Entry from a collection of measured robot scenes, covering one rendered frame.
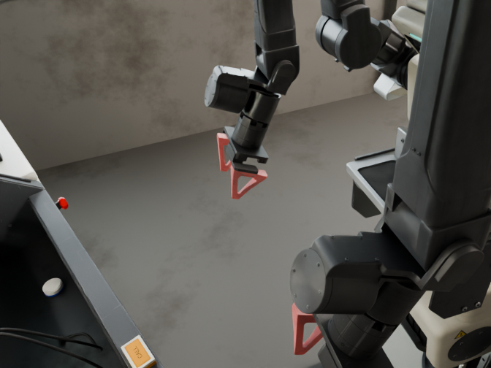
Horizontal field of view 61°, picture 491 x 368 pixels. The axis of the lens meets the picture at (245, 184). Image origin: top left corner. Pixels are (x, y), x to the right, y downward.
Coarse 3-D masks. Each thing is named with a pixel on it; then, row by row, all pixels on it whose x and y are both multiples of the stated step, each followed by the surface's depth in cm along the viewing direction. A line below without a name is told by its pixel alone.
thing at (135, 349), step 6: (132, 342) 60; (138, 342) 60; (126, 348) 60; (132, 348) 60; (138, 348) 60; (144, 348) 59; (132, 354) 59; (138, 354) 59; (144, 354) 59; (132, 360) 58; (138, 360) 58; (144, 360) 58; (138, 366) 57; (150, 366) 58
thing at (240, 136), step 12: (240, 120) 75; (228, 132) 79; (240, 132) 75; (252, 132) 74; (264, 132) 76; (240, 144) 76; (252, 144) 76; (240, 156) 74; (252, 156) 75; (264, 156) 76
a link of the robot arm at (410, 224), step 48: (432, 0) 26; (480, 0) 23; (432, 48) 27; (480, 48) 25; (432, 96) 28; (480, 96) 27; (432, 144) 30; (480, 144) 30; (432, 192) 31; (480, 192) 32; (432, 240) 33; (480, 240) 35
